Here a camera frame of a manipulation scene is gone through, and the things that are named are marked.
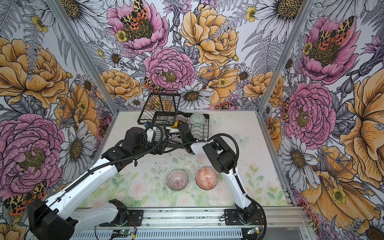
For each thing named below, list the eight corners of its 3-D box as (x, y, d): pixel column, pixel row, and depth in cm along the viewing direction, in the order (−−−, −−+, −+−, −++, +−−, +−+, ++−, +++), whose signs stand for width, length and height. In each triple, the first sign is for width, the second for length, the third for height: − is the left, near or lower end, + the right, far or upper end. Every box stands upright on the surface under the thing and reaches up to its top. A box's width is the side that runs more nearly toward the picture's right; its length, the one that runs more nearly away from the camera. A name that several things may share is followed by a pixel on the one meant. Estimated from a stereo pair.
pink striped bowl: (166, 190, 84) (165, 188, 81) (169, 172, 91) (167, 169, 87) (187, 190, 84) (187, 188, 81) (188, 172, 91) (187, 169, 88)
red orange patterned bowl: (206, 195, 83) (206, 191, 78) (192, 179, 88) (192, 175, 84) (220, 181, 88) (221, 177, 83) (206, 167, 93) (207, 163, 89)
